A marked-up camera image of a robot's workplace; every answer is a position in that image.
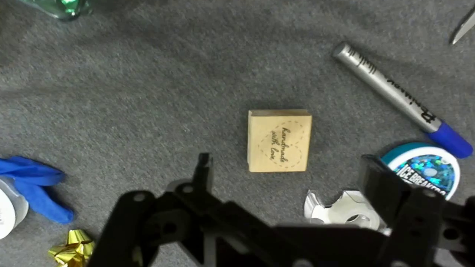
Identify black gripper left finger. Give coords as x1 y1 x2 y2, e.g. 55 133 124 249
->
190 151 215 199

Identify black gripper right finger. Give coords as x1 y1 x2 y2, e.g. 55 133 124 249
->
359 153 414 219

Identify brown wooden stamp block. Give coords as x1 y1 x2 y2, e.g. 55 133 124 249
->
246 108 314 173

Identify green glass object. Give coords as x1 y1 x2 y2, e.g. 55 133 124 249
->
20 0 95 21

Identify round blue mint tin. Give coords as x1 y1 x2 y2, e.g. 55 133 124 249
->
378 141 461 202

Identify silver marker with blue cap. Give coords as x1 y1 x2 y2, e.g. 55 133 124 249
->
332 41 475 160

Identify gold gift bow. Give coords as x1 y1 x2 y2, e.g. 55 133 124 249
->
47 227 96 267

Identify blue rubber glove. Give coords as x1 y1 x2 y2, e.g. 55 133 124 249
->
0 156 78 227

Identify white tape roll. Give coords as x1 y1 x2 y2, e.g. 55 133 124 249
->
0 176 31 242

